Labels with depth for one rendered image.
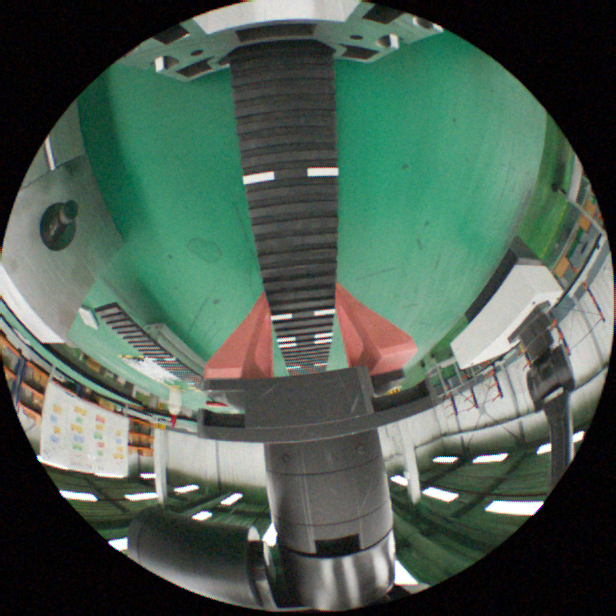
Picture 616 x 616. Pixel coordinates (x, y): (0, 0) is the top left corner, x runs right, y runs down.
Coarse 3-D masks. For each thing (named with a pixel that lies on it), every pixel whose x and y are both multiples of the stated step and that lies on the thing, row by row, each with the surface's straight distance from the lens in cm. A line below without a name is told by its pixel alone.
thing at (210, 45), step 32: (256, 0) 10; (288, 0) 10; (320, 0) 10; (352, 0) 9; (160, 32) 9; (192, 32) 9; (224, 32) 9; (256, 32) 11; (288, 32) 11; (320, 32) 10; (352, 32) 10; (384, 32) 10; (416, 32) 10; (128, 64) 10; (160, 64) 11; (192, 64) 14; (224, 64) 13
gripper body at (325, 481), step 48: (432, 384) 9; (240, 432) 8; (288, 432) 7; (336, 432) 7; (288, 480) 8; (336, 480) 8; (384, 480) 9; (288, 528) 9; (336, 528) 8; (384, 528) 10
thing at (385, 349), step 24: (336, 288) 13; (336, 312) 14; (360, 312) 10; (360, 336) 10; (384, 336) 9; (408, 336) 9; (360, 360) 11; (384, 360) 8; (408, 360) 10; (384, 384) 10
